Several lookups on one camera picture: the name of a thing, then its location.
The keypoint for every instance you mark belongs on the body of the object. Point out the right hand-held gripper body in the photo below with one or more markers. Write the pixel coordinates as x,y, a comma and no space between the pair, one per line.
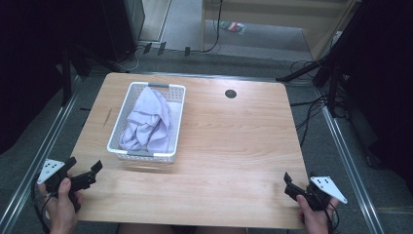
319,191

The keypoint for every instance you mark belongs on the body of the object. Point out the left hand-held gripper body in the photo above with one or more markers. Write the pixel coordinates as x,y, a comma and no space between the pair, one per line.
52,169

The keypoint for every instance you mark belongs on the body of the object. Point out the white plastic basket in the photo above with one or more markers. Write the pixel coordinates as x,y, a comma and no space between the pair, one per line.
130,110

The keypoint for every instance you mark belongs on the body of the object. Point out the lavender cloth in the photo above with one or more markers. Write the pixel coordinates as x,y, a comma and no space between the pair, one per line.
147,120

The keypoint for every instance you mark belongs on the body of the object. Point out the person's right hand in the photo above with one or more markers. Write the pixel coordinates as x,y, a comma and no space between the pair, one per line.
314,219

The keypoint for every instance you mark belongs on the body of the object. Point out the person's left hand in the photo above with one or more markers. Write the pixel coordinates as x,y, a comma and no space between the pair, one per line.
61,211

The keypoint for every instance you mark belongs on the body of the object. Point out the black round table grommet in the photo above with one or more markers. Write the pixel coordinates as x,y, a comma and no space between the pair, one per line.
230,94

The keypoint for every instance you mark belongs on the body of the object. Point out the dark curtain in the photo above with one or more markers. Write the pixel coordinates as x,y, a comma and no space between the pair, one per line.
29,65
386,81

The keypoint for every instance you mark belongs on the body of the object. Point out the black metal stand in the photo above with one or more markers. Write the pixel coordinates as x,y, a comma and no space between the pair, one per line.
311,66

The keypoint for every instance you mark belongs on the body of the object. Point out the black plug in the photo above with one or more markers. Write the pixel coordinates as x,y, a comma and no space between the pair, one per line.
187,51
161,48
147,48

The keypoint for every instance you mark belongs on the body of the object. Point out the black cabinet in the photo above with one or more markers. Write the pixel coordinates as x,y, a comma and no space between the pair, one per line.
123,26

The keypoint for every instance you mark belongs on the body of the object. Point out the light wooden shelf unit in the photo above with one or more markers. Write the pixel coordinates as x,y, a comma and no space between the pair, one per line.
321,19

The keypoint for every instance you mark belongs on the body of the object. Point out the colourful packet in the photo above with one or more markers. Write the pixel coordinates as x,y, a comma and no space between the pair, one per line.
233,27

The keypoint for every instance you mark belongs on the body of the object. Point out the metal floor rail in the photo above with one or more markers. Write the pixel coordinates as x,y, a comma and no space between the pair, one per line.
35,165
350,165

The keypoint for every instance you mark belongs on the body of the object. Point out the black upright post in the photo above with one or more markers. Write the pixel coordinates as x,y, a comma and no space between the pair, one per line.
66,78

